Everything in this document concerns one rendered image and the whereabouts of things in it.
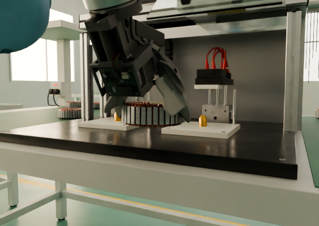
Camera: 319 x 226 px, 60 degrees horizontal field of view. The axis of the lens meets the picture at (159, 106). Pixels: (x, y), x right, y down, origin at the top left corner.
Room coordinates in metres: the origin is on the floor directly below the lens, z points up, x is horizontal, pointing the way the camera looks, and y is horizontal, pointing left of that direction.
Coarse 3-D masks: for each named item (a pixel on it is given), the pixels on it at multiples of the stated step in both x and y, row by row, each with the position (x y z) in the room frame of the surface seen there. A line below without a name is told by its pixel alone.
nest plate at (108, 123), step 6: (96, 120) 0.77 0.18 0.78; (102, 120) 0.77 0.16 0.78; (108, 120) 0.77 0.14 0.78; (78, 126) 0.72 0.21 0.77; (84, 126) 0.71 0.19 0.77; (90, 126) 0.71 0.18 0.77; (96, 126) 0.70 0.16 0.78; (102, 126) 0.69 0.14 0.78; (108, 126) 0.68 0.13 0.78; (114, 126) 0.67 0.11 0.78; (120, 126) 0.67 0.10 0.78; (126, 126) 0.66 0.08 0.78; (132, 126) 0.69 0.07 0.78; (138, 126) 0.71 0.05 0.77
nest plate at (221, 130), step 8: (168, 128) 0.62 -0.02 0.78; (176, 128) 0.62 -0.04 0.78; (184, 128) 0.62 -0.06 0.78; (192, 128) 0.62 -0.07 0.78; (200, 128) 0.62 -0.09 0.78; (208, 128) 0.62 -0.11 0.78; (216, 128) 0.62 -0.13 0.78; (224, 128) 0.62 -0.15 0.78; (232, 128) 0.62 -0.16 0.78; (200, 136) 0.58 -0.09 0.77; (208, 136) 0.57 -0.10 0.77; (216, 136) 0.57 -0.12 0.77; (224, 136) 0.56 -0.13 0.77
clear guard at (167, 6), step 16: (160, 0) 0.58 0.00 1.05; (176, 0) 0.55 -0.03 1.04; (192, 0) 0.53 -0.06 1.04; (208, 0) 0.51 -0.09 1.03; (224, 0) 0.50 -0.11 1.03; (240, 0) 0.48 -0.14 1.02; (256, 0) 0.46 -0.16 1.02; (272, 0) 0.45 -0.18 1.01; (160, 16) 0.53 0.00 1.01; (176, 16) 0.52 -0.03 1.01; (192, 16) 0.74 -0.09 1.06; (208, 16) 0.74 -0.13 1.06; (224, 16) 0.74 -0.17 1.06; (240, 16) 0.74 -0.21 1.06; (256, 16) 0.74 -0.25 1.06; (272, 16) 0.74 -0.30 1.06
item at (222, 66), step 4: (212, 48) 0.78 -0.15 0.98; (216, 48) 0.79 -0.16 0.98; (220, 48) 0.80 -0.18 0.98; (208, 52) 0.78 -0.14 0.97; (216, 52) 0.78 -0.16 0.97; (220, 52) 0.79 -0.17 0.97; (224, 56) 0.80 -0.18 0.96; (212, 60) 0.80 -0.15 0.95; (224, 60) 0.76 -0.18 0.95; (208, 64) 0.78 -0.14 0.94; (212, 64) 0.80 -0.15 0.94; (224, 64) 0.76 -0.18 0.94; (208, 68) 0.78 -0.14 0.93; (212, 68) 0.77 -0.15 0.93; (224, 68) 0.76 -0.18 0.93; (228, 68) 0.80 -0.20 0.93; (228, 72) 0.80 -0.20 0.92; (228, 76) 0.80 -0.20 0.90
